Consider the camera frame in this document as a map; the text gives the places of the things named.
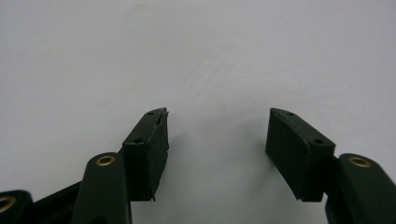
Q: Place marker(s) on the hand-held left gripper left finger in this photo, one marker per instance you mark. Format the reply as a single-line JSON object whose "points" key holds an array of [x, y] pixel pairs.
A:
{"points": [[144, 155]]}

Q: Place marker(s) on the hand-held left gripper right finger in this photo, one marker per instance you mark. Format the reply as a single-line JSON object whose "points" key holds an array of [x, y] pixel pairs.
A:
{"points": [[295, 149]]}

